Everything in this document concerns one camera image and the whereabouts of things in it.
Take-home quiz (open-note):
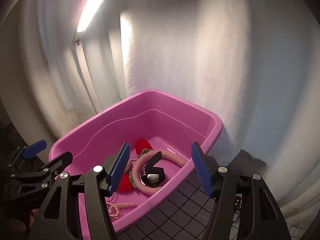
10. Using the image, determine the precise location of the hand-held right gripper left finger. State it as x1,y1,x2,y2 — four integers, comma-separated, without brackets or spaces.
29,142,132,240

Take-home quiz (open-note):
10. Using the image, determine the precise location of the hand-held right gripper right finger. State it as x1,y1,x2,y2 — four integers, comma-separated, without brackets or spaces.
191,142,292,240

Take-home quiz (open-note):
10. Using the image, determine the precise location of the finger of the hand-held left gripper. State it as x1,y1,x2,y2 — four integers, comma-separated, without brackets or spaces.
21,140,48,159
10,151,74,183

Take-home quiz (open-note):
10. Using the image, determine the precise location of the pink strawberry headband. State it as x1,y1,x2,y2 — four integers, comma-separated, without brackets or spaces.
117,139,187,196

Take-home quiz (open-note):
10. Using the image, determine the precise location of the black wristwatch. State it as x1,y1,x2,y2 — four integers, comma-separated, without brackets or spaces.
140,151,167,188

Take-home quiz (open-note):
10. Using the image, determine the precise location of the pearl hair claw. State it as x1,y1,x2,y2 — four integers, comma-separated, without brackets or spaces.
106,201,138,221

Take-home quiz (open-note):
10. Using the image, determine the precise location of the pink plastic basin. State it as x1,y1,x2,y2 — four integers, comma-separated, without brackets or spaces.
49,89,223,233

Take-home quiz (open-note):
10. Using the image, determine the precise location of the person's left hand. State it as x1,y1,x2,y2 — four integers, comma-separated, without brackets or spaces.
10,209,38,232

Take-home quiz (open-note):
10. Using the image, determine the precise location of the white curtain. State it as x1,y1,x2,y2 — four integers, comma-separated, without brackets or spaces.
20,0,320,205

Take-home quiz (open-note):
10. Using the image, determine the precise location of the white lamp bar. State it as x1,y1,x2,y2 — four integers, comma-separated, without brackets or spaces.
72,0,120,47

